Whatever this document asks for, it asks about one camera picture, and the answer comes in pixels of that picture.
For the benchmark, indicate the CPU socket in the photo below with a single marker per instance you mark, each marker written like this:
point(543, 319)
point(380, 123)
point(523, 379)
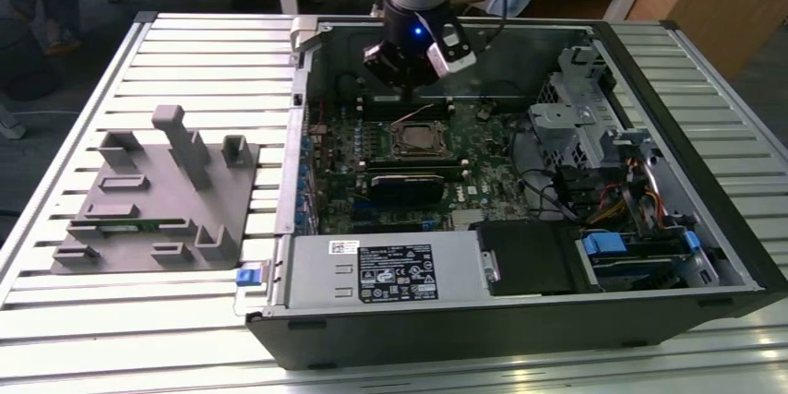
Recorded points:
point(441, 152)

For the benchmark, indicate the black RAM slot row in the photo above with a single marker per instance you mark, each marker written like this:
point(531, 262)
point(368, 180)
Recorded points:
point(412, 165)
point(379, 110)

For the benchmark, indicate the silver perforated drive cage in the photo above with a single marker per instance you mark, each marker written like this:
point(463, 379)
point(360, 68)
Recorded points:
point(557, 119)

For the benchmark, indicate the grey round fan shroud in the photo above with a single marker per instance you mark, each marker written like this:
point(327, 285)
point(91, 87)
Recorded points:
point(529, 154)

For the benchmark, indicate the black graphics card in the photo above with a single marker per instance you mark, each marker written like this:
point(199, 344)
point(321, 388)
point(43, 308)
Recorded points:
point(407, 191)

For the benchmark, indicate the green motherboard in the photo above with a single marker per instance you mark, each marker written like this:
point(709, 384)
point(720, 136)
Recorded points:
point(492, 182)

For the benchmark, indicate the silver chipset heatsink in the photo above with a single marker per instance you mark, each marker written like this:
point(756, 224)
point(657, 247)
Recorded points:
point(469, 218)

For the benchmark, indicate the black expansion slot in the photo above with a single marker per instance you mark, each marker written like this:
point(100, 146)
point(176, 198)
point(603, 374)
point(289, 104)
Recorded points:
point(388, 227)

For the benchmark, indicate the black plastic drive cover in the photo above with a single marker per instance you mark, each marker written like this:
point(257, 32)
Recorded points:
point(523, 260)

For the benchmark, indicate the silver power supply unit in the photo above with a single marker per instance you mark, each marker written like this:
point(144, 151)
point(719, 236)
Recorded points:
point(313, 274)

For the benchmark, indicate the blue disk carrier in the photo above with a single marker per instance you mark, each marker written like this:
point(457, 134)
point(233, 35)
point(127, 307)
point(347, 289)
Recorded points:
point(601, 244)

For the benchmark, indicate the wooden cabinet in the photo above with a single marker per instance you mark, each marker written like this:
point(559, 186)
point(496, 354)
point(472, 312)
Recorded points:
point(727, 6)

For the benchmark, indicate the blue case release latch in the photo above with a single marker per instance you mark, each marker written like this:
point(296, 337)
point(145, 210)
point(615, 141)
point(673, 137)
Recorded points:
point(249, 274)

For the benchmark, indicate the grey parts rack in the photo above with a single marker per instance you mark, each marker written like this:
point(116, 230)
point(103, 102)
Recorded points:
point(184, 246)

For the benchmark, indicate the small blue bay clip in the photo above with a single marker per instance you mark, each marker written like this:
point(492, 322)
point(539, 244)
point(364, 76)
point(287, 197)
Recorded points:
point(691, 241)

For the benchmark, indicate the black open PC case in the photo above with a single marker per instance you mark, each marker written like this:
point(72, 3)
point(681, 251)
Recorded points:
point(431, 338)

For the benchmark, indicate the grey stand foot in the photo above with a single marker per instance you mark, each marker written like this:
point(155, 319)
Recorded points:
point(12, 128)

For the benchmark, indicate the metal disk bay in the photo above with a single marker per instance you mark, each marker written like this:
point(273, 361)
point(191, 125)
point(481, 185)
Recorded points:
point(701, 269)

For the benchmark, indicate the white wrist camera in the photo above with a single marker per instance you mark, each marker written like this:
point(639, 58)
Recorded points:
point(455, 52)

